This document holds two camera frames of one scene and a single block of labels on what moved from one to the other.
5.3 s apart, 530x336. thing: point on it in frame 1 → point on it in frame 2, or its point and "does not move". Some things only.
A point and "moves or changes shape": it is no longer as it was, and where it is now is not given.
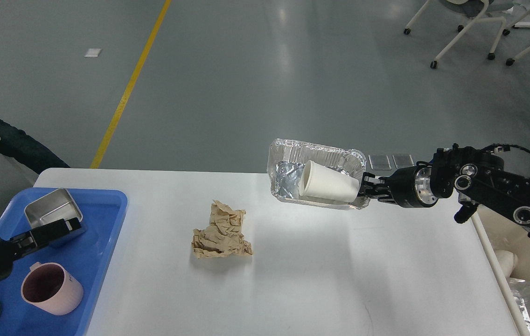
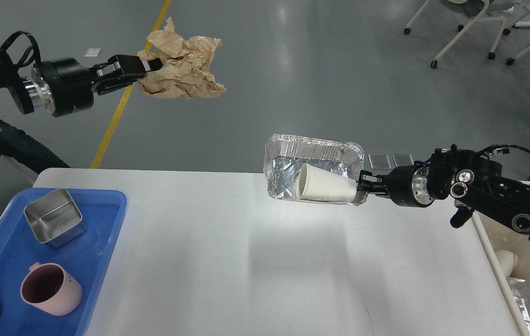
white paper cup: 318,181 does not move
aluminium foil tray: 287,158 moves or changes shape
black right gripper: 409,188 does not move
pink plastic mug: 48,286 does not move
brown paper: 223,237 → 185,72
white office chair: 473,11 does not move
